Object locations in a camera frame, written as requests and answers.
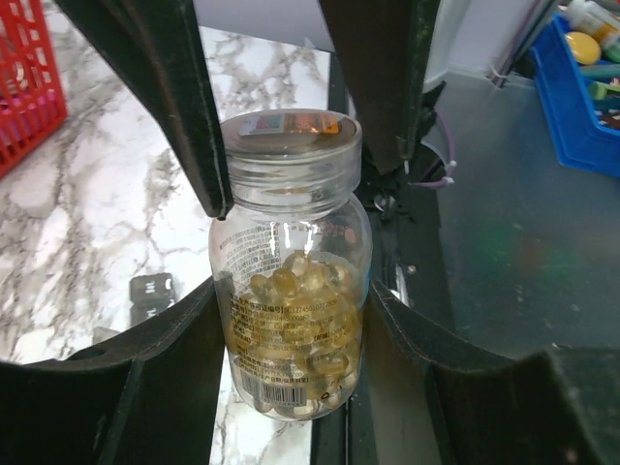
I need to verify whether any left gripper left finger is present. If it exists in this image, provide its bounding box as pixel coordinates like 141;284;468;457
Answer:
1;279;224;464

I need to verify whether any grey weekly pill organizer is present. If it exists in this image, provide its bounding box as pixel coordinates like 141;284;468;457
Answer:
91;272;176;345

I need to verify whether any red plastic shopping basket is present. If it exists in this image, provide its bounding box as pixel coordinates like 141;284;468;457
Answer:
0;0;68;176

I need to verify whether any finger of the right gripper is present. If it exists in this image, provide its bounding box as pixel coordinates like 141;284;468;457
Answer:
319;0;441;174
57;0;233;219

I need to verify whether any blue plastic storage bin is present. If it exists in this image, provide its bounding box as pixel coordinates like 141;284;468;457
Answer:
530;14;619;177

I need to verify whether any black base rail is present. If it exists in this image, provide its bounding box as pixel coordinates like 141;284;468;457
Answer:
310;148;454;464

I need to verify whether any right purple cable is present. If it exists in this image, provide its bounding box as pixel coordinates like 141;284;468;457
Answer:
409;110;459;191

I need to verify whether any clear pill bottle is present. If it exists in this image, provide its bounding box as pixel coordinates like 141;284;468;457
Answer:
209;130;373;421

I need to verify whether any yellow round object in bin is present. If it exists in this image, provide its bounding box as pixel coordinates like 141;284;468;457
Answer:
565;31;602;66

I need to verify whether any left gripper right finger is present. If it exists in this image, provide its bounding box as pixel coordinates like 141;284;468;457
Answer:
365;278;620;465

